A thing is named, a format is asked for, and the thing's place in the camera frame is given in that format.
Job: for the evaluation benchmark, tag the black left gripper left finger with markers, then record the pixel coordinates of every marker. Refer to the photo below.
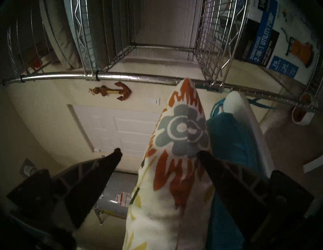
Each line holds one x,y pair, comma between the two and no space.
85,181

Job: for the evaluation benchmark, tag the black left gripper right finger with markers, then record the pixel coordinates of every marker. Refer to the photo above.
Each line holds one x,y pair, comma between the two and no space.
234,191

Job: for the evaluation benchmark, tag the floral HOPE JOY throw cushion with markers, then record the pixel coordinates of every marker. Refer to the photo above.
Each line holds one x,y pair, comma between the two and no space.
176,126

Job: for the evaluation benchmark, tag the teal tufted seat cushion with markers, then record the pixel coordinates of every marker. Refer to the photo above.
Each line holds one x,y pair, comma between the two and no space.
227,141

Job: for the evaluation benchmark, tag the tan bench cushion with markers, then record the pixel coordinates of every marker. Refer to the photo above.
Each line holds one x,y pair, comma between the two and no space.
58,32

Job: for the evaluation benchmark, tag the light blue bench cushion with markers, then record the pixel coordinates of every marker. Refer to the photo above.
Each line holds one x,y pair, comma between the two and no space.
75,15

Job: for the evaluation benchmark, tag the grey water heater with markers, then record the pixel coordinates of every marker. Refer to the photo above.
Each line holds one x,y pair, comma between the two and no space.
118,186

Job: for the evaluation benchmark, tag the white panel door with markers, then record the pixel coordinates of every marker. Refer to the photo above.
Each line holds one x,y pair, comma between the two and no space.
113,131

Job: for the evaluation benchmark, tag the grey flue pipe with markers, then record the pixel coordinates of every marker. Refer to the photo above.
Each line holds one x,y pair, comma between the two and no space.
28,169

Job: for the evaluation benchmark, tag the white overbed table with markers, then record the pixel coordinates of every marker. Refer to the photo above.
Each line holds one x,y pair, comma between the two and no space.
242,108

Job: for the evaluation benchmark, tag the white ceramic bowl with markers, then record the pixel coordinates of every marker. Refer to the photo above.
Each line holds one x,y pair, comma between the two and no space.
302,113

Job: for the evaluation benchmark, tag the utility pump cardboard box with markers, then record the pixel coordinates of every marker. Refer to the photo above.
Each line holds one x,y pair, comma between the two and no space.
275,30

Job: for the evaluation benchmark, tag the wooden anchor wall decoration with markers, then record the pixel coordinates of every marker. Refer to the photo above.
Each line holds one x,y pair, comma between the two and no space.
121,92

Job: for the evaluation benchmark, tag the white light switch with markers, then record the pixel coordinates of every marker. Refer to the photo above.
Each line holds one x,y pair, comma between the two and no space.
154,101

